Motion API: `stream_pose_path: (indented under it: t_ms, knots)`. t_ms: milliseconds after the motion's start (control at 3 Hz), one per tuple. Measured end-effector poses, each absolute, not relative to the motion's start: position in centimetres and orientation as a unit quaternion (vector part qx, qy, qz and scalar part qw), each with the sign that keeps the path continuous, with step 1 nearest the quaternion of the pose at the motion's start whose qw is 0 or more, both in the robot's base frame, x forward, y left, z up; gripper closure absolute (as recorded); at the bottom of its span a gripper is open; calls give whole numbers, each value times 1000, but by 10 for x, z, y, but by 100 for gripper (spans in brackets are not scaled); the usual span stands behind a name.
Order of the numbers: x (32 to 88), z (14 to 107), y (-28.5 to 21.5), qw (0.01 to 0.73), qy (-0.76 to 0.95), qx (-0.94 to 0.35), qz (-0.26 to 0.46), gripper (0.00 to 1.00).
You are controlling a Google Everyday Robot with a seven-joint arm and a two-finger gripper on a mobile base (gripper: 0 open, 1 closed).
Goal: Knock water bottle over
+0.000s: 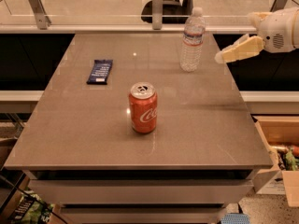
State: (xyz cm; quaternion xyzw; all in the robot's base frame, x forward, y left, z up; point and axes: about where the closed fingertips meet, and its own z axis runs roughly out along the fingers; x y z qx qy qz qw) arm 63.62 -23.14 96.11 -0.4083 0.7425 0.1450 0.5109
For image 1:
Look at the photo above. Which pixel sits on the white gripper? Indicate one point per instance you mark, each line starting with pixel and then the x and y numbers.
pixel 276 32

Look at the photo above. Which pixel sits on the clear plastic water bottle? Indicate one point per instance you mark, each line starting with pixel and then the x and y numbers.
pixel 192 41

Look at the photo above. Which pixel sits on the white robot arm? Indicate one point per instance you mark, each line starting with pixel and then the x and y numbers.
pixel 296 25

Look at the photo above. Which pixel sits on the black office chair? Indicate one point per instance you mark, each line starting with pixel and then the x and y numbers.
pixel 176 11

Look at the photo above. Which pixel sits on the cardboard box with snacks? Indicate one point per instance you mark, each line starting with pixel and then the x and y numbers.
pixel 281 138

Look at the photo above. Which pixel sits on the red cola can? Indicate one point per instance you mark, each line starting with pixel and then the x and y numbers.
pixel 143 107

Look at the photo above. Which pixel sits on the dark blue snack bar wrapper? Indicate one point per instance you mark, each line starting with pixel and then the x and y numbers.
pixel 100 72

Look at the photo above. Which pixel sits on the blue mesh basket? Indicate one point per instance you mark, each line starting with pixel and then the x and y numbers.
pixel 235 219

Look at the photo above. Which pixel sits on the upper grey table drawer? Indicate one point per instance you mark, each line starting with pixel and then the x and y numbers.
pixel 141 191

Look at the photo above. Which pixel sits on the grey table drawer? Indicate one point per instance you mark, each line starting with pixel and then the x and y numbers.
pixel 141 191
pixel 143 215

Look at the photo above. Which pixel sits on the lower grey table drawer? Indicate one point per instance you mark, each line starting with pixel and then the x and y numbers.
pixel 143 215

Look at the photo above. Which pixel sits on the green snack bag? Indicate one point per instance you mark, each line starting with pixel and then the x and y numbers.
pixel 31 210

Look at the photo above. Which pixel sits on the middle metal railing bracket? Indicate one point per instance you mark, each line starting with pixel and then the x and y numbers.
pixel 157 14

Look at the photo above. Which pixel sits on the left metal railing bracket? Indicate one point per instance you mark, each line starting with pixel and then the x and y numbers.
pixel 42 19

